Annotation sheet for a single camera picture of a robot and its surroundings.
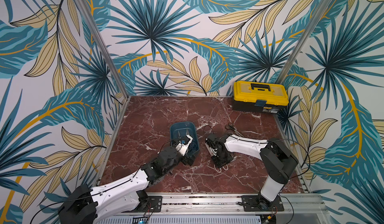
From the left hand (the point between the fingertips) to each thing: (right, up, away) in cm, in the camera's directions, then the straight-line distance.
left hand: (191, 146), depth 77 cm
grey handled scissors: (+27, +8, +26) cm, 38 cm away
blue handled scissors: (0, -3, +13) cm, 13 cm away
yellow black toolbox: (+46, +28, +23) cm, 58 cm away
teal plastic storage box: (-4, +7, +23) cm, 24 cm away
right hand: (+16, -13, +10) cm, 23 cm away
